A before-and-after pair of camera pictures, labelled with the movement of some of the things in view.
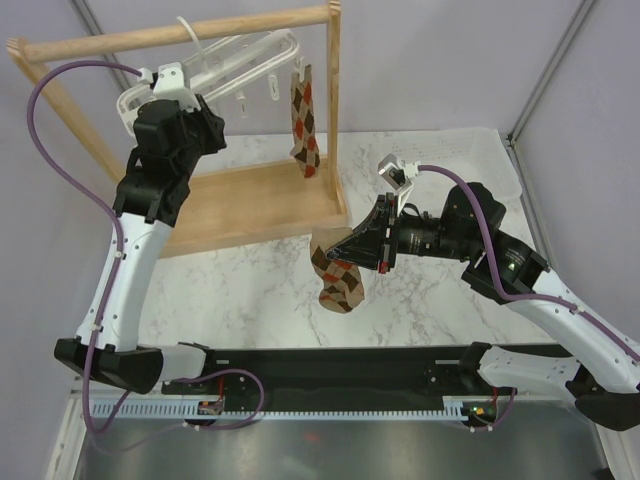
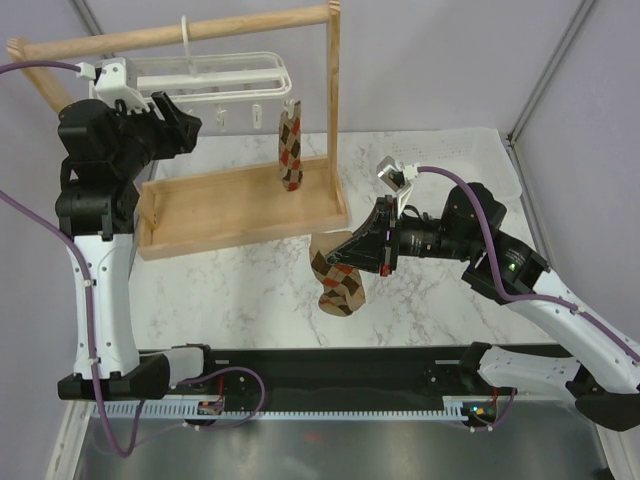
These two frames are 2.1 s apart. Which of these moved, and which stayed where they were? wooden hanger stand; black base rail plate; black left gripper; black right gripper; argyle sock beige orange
Moved: black left gripper; argyle sock beige orange
Stayed: wooden hanger stand; black right gripper; black base rail plate
